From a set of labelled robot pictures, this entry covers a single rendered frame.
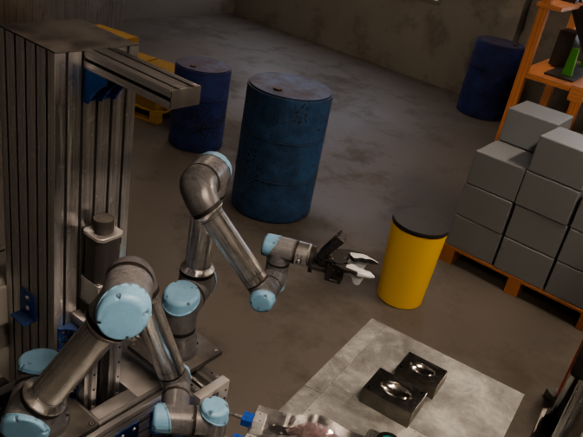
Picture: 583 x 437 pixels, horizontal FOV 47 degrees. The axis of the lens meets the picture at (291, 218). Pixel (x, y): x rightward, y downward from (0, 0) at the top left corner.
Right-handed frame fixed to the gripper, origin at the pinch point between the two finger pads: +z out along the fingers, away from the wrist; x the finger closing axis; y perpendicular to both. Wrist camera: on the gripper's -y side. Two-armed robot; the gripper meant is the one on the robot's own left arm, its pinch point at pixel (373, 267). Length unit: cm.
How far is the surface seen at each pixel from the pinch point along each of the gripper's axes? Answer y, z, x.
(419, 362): 65, 28, -31
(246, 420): 56, -27, 26
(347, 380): 68, 2, -15
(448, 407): 69, 42, -17
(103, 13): 166, -384, -557
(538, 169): 85, 93, -263
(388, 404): 61, 18, -3
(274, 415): 58, -19, 19
